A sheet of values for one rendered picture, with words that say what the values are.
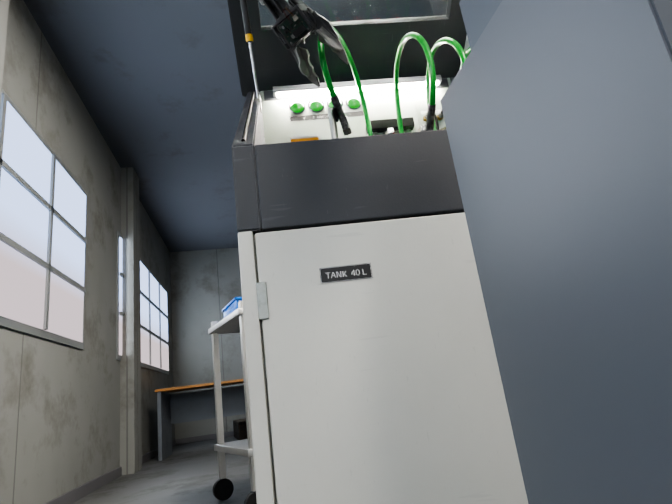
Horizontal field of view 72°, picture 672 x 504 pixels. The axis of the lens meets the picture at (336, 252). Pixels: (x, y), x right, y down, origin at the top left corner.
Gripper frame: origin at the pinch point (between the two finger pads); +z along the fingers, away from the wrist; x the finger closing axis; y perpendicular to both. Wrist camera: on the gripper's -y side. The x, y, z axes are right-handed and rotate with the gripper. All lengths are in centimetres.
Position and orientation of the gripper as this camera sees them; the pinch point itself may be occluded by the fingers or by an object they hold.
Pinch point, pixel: (331, 70)
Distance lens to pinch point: 110.9
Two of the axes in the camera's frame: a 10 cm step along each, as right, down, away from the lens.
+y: -1.8, 4.8, -8.6
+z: 5.9, 7.5, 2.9
